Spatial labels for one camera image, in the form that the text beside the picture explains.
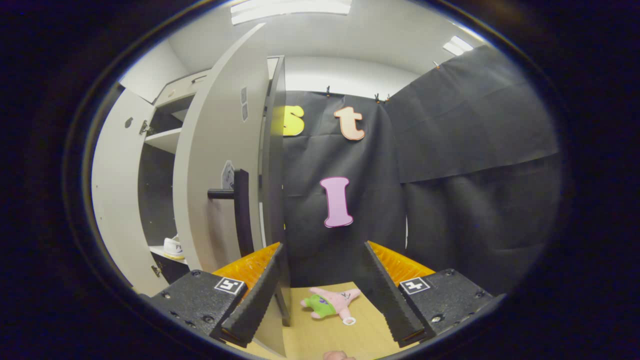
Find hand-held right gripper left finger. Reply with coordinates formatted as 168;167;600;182
142;242;285;349

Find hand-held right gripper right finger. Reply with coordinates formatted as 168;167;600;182
364;240;506;348

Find small white shoe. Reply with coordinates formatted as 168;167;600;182
163;235;187;261

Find light grey shoe cabinet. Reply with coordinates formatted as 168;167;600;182
137;55;292;328

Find light grey cabinet door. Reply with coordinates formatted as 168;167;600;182
91;87;173;297
172;22;287;358

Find light grey cabinet drawer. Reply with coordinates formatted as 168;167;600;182
154;70;211;107

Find pink starfish plush toy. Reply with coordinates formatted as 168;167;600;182
300;286;362;326

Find black backdrop cloth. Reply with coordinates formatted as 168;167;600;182
272;45;563;296

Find ceiling light panel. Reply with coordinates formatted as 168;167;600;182
230;0;353;26
442;36;474;57

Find black bar door handle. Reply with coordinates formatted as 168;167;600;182
207;169;255;258

